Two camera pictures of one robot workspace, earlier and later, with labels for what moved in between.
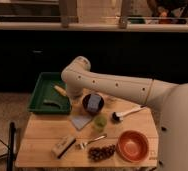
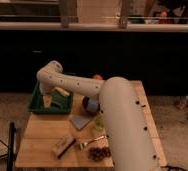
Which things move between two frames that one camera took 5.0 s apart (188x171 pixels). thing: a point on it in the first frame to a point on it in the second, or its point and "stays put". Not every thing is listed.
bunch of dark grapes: (100, 153) stays put
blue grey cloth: (80, 121) stays put
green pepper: (57, 103) stays put
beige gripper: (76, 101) to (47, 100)
